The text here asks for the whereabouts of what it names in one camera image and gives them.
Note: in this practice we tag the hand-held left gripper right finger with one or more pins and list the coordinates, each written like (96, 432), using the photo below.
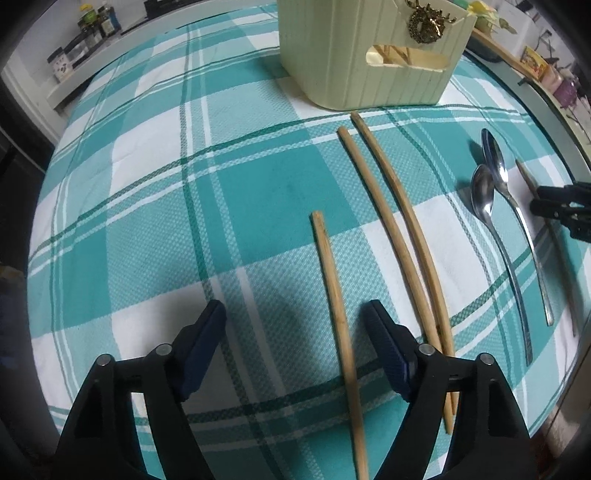
(390, 350)

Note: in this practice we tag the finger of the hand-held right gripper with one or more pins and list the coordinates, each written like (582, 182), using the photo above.
(568, 193)
(577, 217)

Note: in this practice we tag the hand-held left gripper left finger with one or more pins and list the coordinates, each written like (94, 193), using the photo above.
(203, 350)

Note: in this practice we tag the cream plastic utensil container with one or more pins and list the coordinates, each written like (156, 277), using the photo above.
(332, 55)

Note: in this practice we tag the large steel spoon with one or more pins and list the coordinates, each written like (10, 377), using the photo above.
(495, 157)

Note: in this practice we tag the small steel spoon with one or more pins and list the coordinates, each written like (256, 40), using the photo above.
(482, 189)

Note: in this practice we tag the purple cup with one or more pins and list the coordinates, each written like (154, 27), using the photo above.
(565, 90)

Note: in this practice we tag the small yellow box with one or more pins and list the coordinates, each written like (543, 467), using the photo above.
(535, 62)

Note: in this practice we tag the wooden cutting board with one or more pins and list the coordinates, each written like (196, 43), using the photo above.
(508, 57)

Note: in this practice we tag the white-label spice jar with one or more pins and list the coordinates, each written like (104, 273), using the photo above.
(59, 64)

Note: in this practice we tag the dark sauce bottle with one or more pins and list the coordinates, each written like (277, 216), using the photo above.
(107, 21)

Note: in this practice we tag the yellow-cap condiment bottle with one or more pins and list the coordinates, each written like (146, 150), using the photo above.
(87, 25)

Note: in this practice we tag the black gas stove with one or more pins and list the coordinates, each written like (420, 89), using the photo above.
(166, 5)

